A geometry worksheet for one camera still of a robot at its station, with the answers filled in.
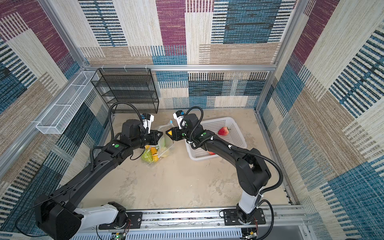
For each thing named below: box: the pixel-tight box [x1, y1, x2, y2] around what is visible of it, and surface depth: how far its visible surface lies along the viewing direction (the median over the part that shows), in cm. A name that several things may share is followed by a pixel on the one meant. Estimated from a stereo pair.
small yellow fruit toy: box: [151, 152, 159, 162], surface depth 93 cm
